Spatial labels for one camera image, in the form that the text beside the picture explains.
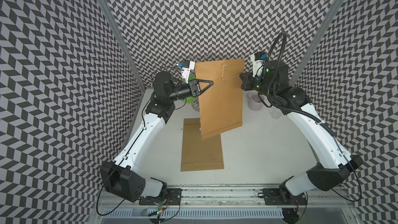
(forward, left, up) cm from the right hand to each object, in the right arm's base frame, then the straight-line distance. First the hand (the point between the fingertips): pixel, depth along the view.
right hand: (242, 77), depth 67 cm
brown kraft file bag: (-6, +9, -12) cm, 16 cm away
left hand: (-7, +13, +2) cm, 15 cm away
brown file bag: (-19, +21, -41) cm, 50 cm away
